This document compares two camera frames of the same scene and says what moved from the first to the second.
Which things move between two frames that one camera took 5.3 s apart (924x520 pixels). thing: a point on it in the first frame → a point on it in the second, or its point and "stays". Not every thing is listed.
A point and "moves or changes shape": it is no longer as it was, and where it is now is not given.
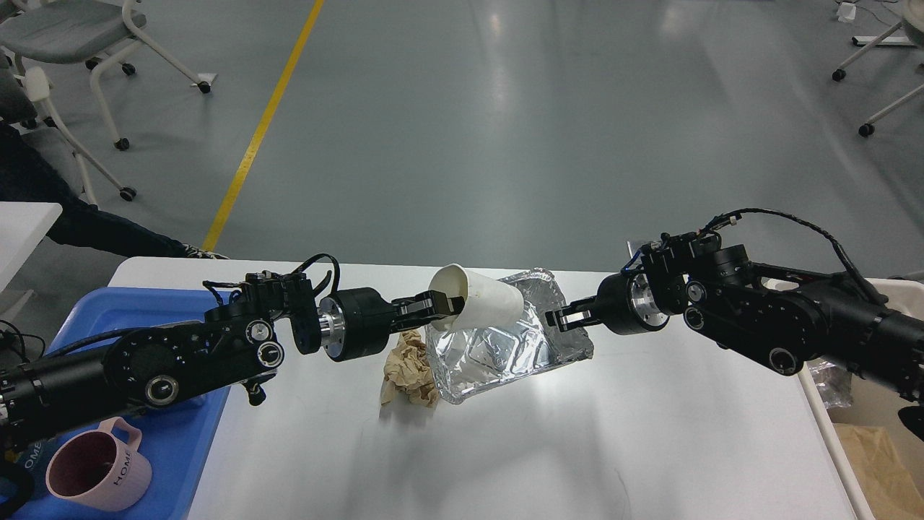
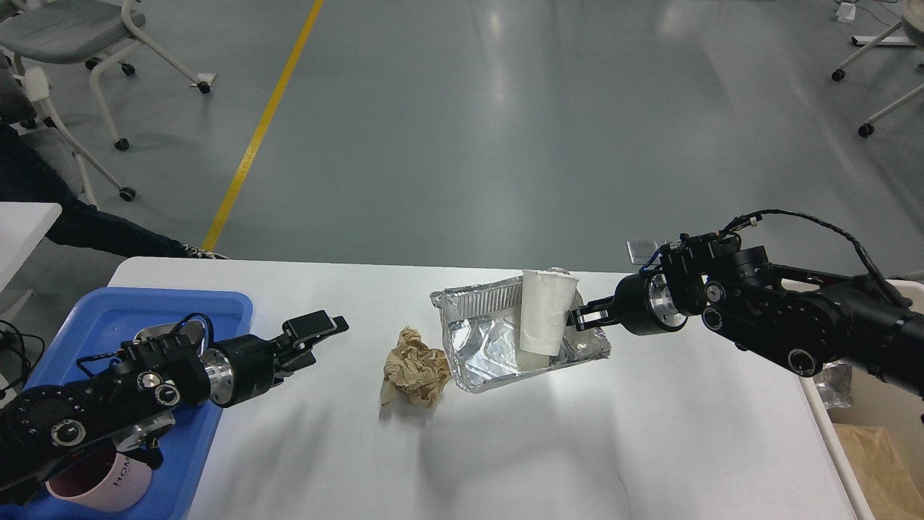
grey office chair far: x=73 y=32 stays
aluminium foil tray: x=461 y=362 moves or changes shape
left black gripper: x=355 y=323 → x=242 y=367
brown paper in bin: x=888 y=486 stays
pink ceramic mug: x=99 y=470 stays
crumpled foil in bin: x=833 y=381 stays
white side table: x=23 y=225 stays
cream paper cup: x=488 y=303 → x=547 y=297
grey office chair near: x=23 y=98 stays
